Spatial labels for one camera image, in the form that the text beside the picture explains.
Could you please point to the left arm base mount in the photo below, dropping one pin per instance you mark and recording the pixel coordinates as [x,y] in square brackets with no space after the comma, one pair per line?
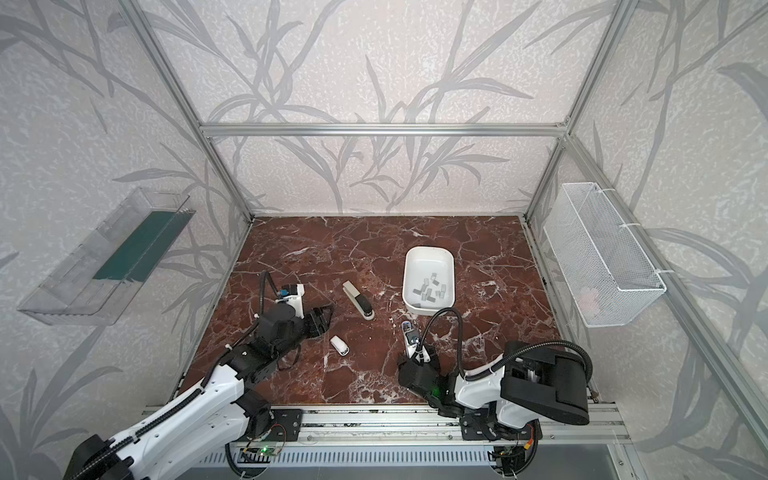
[282,423]

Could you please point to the clear wall shelf green mat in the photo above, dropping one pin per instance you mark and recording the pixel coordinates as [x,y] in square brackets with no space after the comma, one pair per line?
[94,285]

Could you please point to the small white stapler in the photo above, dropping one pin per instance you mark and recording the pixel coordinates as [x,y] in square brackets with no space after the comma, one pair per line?
[340,346]

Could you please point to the white plastic tray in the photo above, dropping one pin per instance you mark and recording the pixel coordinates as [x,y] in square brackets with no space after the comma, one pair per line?
[420,262]

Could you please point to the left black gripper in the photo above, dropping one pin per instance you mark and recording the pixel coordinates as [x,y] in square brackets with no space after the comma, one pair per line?
[309,319]

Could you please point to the aluminium front rail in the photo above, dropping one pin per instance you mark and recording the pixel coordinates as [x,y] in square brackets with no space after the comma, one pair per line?
[418,424]

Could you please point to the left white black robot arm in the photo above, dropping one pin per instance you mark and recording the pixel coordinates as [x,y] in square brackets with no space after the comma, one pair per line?
[221,408]

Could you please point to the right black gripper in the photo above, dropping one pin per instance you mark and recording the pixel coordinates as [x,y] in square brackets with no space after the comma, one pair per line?
[413,354]

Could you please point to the grey white large stapler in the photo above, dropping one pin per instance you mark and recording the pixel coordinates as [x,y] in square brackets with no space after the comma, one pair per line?
[359,300]

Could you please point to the green circuit board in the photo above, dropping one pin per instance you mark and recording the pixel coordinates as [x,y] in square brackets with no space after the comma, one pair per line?
[251,454]

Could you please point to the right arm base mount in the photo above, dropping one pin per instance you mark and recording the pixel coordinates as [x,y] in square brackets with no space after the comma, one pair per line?
[483,425]

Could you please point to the white wire mesh basket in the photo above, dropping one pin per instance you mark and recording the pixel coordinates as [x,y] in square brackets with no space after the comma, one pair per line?
[609,275]

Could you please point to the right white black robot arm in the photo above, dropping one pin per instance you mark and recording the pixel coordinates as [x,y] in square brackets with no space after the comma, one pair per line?
[525,383]

